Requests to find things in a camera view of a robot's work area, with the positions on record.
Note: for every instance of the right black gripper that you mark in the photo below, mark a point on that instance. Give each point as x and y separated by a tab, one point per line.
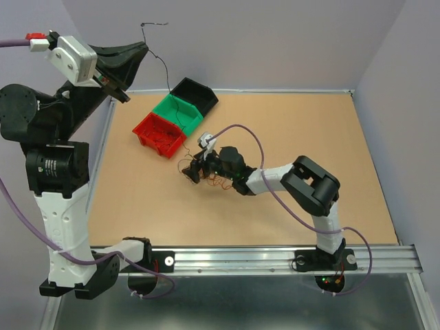
192	171

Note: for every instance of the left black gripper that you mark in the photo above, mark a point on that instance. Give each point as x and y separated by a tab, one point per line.
118	64

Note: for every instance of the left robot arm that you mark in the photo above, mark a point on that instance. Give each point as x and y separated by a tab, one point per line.
57	168

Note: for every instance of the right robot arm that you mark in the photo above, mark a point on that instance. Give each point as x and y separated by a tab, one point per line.
312	187

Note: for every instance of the red plastic bin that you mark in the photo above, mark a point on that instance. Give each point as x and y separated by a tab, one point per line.
160	135

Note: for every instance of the green plastic bin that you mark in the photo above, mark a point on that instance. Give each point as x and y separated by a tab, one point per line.
179	112

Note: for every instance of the black plastic bin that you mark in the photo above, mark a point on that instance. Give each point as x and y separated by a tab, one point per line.
196	94

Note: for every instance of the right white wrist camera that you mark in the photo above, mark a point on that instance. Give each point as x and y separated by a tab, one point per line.
207	143

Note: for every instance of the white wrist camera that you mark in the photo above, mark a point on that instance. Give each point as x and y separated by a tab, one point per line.
75	60
207	143

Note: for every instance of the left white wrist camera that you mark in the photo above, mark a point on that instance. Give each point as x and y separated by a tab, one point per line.
75	60

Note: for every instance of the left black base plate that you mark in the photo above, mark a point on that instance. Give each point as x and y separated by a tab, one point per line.
162	261

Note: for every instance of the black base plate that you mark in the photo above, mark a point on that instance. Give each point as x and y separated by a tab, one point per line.
316	260
162	261

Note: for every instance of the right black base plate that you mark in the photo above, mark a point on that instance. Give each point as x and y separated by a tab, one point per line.
316	260

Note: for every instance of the aluminium mounting rail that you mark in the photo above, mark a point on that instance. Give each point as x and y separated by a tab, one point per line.
276	260

